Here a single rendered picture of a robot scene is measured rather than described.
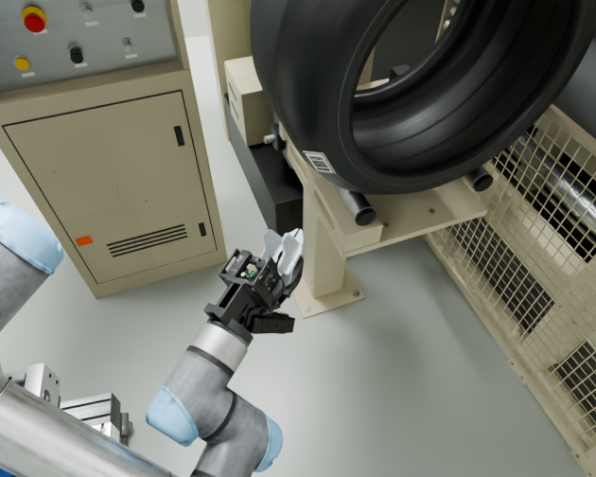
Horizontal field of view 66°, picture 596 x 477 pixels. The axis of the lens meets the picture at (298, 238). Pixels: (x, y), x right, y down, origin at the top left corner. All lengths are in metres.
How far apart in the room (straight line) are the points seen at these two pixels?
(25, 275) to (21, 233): 0.05
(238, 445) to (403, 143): 0.74
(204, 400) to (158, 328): 1.25
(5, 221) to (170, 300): 1.38
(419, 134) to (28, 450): 0.93
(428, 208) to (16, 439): 0.89
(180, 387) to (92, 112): 0.95
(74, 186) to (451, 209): 1.11
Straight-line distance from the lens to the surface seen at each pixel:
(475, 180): 1.06
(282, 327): 0.75
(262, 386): 1.72
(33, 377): 1.14
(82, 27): 1.37
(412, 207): 1.11
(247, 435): 0.69
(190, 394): 0.64
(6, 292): 0.60
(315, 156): 0.79
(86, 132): 1.47
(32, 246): 0.61
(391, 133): 1.13
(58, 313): 2.07
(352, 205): 0.94
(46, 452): 0.60
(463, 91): 1.17
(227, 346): 0.65
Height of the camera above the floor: 1.59
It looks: 51 degrees down
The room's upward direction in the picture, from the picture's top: straight up
